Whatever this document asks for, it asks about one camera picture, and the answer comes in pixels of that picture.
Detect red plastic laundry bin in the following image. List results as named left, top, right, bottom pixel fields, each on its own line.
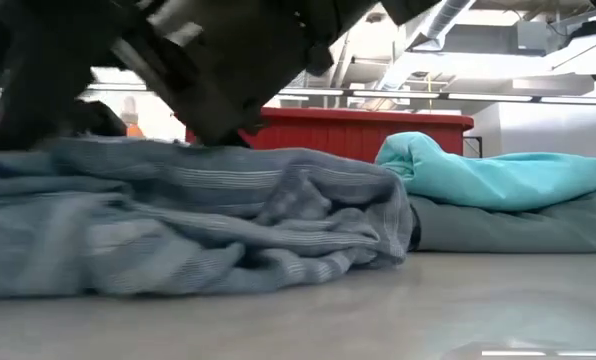
left=185, top=107, right=475, bottom=164

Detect grey-green trousers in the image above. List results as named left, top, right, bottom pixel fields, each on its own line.
left=408, top=188, right=596, bottom=255

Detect blue grey striped garment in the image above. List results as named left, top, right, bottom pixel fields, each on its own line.
left=0, top=137, right=414, bottom=299

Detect orange spray bottle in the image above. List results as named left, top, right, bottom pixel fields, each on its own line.
left=120, top=95, right=147, bottom=139

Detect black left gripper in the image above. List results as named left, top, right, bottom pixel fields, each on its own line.
left=110, top=0, right=379, bottom=149

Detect turquoise garment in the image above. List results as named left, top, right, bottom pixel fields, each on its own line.
left=375, top=131, right=596, bottom=212

